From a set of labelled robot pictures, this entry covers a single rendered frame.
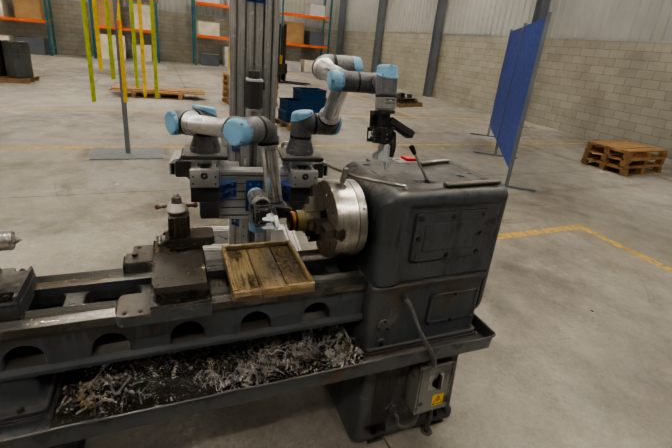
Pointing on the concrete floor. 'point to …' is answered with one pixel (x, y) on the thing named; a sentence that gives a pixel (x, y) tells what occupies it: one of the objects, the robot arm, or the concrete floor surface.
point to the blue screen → (516, 90)
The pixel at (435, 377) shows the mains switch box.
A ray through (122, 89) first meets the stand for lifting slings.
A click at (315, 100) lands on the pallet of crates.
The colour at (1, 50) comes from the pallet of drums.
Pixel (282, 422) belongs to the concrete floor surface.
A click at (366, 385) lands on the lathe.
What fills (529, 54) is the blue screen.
